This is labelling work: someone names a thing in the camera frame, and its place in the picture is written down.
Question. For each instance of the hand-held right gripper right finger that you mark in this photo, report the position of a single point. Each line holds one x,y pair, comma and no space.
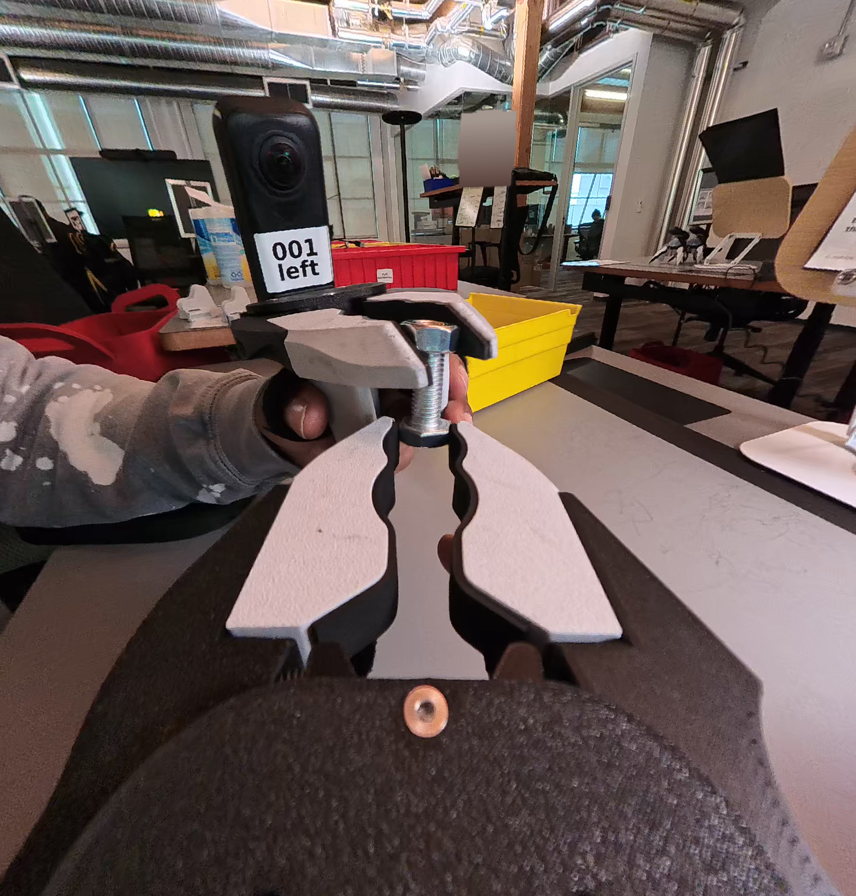
533,560

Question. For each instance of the white printed gripper parts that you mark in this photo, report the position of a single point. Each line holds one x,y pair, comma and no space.
204,304

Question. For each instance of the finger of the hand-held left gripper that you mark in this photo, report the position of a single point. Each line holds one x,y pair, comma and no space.
351,350
435,301

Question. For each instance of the person's left forearm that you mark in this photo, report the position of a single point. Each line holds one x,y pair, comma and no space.
120,434

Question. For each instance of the red plastic bin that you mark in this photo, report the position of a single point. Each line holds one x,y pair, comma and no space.
400,266

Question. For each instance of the spare grippers on stand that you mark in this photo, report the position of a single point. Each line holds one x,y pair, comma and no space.
679,245

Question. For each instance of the black desk monitor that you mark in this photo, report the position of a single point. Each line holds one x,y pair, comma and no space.
742,147

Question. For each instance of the yellow plastic bin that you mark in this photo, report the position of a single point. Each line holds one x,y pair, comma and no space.
519,336

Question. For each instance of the wooden column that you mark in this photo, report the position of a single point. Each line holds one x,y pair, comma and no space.
527,84

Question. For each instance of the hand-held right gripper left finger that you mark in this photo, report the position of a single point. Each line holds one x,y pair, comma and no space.
316,553

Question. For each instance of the black wall screen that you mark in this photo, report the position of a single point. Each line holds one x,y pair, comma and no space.
120,196

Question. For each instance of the white wipes canister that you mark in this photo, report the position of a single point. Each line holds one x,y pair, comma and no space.
221,245

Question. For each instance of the silver air duct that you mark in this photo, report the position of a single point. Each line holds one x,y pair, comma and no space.
155,42

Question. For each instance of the red plastic basket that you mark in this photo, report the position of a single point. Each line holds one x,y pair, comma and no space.
71,343

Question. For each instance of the red tool bag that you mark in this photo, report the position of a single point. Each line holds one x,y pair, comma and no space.
676,364

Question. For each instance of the small wooden board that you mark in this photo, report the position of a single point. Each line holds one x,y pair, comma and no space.
190,336

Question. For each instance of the person's right hand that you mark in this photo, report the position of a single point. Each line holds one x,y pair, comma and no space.
447,553

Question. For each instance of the wooden desk with black frame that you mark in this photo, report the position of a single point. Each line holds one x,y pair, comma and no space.
652,273

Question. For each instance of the black office chair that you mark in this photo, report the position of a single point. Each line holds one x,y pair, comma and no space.
749,329

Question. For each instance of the black floor lamp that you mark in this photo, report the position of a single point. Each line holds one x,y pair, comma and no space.
403,175

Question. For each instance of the printed instruction sheet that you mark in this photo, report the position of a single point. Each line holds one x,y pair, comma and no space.
847,217

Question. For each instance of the person's left hand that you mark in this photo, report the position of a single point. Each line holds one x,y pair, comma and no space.
309,420

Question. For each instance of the large silver bolt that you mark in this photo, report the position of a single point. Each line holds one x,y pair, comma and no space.
428,392

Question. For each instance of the small wooden document stand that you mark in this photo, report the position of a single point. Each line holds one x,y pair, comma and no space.
749,206

